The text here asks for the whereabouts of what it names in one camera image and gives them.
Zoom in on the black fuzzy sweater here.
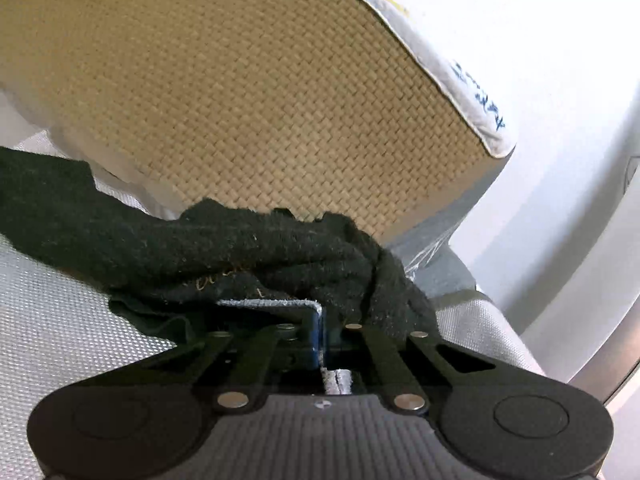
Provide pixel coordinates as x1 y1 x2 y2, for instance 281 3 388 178
0 146 441 356

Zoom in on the grey textured sofa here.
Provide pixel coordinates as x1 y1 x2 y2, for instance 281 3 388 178
0 127 548 480

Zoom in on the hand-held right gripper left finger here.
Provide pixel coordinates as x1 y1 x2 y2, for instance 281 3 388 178
82 304 327 409

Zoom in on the woven beige cushion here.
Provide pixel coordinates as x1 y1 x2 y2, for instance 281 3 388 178
0 0 518 241

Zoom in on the clear plastic wrap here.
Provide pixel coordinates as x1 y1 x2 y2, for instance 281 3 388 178
395 220 461 281

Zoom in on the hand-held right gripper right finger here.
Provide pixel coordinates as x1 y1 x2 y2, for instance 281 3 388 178
326 322 553 413

